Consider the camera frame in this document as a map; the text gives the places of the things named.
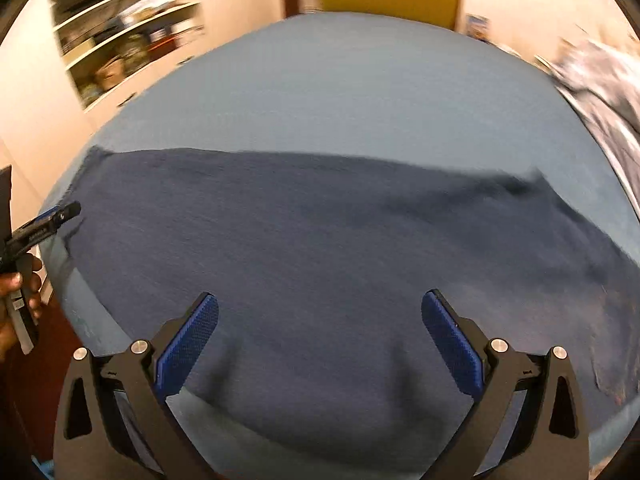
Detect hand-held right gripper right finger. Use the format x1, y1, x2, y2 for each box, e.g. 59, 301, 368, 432
421, 288, 591, 480

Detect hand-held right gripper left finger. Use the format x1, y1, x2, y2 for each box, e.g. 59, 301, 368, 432
52, 291, 221, 480

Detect blue denim pants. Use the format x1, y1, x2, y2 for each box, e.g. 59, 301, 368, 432
65, 146, 640, 476

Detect person's left hand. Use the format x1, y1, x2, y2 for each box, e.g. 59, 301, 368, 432
0, 252, 45, 361

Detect white shelf unit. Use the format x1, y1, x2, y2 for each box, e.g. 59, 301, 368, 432
47, 0, 208, 113

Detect grey star print duvet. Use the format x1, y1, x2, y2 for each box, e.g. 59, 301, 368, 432
535, 35, 640, 211

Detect small picture frame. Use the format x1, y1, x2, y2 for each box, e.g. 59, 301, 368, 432
465, 14, 489, 42

